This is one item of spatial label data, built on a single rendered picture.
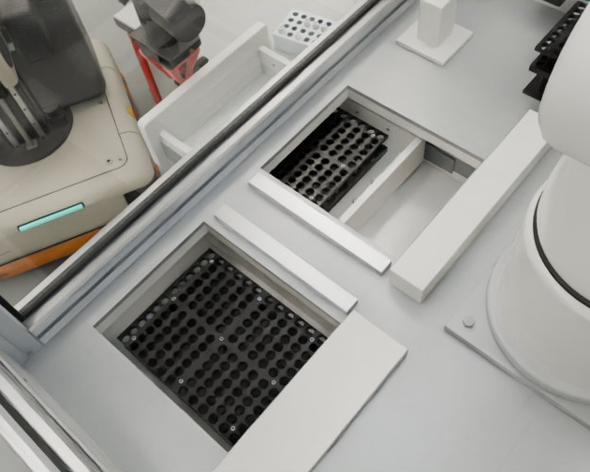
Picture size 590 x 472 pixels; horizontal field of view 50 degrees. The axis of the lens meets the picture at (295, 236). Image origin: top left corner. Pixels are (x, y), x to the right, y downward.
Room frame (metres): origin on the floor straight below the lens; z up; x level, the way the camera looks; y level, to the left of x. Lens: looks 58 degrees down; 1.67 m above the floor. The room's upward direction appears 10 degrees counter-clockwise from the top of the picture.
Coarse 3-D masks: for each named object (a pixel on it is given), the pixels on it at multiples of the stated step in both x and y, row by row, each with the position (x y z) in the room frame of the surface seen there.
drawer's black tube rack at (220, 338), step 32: (192, 288) 0.44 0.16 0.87; (224, 288) 0.43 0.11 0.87; (256, 288) 0.41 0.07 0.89; (160, 320) 0.40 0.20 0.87; (192, 320) 0.38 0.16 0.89; (224, 320) 0.37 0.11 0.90; (256, 320) 0.36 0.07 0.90; (288, 320) 0.35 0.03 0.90; (160, 352) 0.35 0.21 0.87; (192, 352) 0.33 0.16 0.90; (224, 352) 0.34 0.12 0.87; (256, 352) 0.32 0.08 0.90; (288, 352) 0.31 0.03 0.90; (192, 384) 0.30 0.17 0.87; (224, 384) 0.29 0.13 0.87; (256, 384) 0.27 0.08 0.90; (224, 416) 0.24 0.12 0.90; (256, 416) 0.23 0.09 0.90
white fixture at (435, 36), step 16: (432, 0) 0.76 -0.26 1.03; (448, 0) 0.75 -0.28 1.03; (432, 16) 0.75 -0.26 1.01; (448, 16) 0.75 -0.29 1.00; (416, 32) 0.78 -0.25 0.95; (432, 32) 0.75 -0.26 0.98; (448, 32) 0.75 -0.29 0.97; (464, 32) 0.76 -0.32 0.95; (416, 48) 0.75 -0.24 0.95; (432, 48) 0.74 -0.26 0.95; (448, 48) 0.73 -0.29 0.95
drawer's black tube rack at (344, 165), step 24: (336, 120) 0.70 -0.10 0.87; (360, 120) 0.67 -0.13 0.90; (312, 144) 0.66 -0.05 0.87; (336, 144) 0.63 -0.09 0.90; (360, 144) 0.64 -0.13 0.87; (288, 168) 0.63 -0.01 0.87; (312, 168) 0.59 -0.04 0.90; (336, 168) 0.61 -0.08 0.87; (360, 168) 0.60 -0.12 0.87; (312, 192) 0.57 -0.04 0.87; (336, 192) 0.56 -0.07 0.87
